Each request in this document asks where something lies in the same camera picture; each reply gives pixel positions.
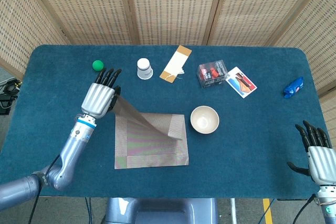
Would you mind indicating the blue snack packet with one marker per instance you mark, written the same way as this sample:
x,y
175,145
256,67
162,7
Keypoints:
x,y
293,88

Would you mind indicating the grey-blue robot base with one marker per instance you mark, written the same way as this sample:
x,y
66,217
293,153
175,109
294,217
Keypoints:
x,y
162,211

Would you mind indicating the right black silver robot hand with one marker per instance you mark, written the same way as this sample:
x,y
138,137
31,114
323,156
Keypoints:
x,y
323,163

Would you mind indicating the green ball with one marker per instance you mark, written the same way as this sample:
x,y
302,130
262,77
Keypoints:
x,y
98,65

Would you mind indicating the beige bowl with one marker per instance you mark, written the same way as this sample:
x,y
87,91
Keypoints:
x,y
204,120

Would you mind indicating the woven wooden folding screen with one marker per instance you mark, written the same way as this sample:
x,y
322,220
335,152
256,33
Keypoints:
x,y
168,6

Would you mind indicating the metal table leg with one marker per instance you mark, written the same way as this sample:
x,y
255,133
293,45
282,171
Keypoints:
x,y
233,212

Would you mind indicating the brown woven placemat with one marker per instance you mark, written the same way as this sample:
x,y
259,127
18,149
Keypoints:
x,y
147,150

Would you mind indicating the clear box with red toys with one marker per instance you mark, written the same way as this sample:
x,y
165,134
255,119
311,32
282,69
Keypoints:
x,y
212,75

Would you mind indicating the white brown paper bookmark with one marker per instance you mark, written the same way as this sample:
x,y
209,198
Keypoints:
x,y
175,62

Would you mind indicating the printed picture card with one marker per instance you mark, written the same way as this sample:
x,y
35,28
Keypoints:
x,y
241,82

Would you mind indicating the white paper cup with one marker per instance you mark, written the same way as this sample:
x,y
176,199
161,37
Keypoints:
x,y
144,70

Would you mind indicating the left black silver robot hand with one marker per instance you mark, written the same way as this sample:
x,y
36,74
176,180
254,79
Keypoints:
x,y
98,99

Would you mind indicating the blue table cloth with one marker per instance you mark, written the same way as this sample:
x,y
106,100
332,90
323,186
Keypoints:
x,y
249,142

